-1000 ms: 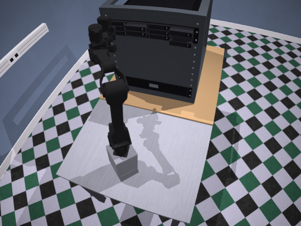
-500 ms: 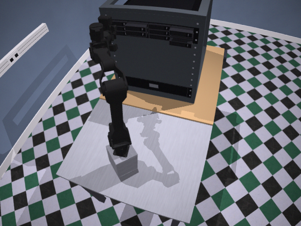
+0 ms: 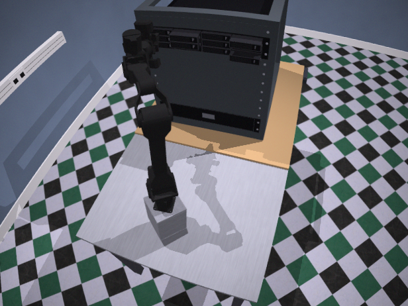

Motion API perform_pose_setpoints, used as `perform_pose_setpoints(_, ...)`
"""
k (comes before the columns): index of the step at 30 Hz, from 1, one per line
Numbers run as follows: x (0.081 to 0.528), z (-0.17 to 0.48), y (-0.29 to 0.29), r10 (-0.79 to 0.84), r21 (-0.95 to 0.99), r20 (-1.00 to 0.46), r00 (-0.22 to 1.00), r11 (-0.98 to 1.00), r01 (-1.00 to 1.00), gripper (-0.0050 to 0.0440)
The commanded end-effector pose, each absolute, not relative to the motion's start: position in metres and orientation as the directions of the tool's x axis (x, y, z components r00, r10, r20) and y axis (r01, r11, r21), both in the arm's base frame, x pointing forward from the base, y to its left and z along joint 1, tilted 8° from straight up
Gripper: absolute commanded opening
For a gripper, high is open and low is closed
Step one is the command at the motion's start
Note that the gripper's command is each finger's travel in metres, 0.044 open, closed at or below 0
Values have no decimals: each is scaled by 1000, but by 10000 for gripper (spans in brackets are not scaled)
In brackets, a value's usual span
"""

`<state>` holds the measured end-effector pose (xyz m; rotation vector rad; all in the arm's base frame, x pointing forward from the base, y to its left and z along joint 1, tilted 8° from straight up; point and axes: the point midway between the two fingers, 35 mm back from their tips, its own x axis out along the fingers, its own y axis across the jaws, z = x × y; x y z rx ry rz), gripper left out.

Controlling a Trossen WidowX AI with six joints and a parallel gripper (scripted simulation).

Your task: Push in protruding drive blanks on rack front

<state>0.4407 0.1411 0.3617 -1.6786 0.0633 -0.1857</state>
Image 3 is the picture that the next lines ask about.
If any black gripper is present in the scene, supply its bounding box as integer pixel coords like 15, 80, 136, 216
134, 20, 161, 69

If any tan flat board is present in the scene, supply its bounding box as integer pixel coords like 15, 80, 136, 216
165, 61, 305, 170

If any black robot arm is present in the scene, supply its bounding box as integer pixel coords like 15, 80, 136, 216
122, 29, 178, 213

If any black server rack frame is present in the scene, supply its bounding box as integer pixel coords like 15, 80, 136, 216
134, 0, 288, 140

